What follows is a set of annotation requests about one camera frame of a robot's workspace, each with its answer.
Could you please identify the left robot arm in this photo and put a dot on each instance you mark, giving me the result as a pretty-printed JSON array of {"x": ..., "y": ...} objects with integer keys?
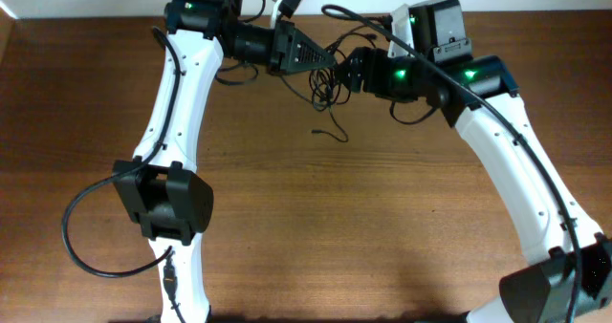
[{"x": 159, "y": 187}]

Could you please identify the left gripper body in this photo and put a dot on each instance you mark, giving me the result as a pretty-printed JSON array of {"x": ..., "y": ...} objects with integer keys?
[{"x": 281, "y": 49}]

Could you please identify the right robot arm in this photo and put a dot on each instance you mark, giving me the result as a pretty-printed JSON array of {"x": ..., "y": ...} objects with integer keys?
[{"x": 429, "y": 57}]

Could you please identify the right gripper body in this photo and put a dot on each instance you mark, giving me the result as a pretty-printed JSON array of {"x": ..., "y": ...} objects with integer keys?
[{"x": 380, "y": 74}]

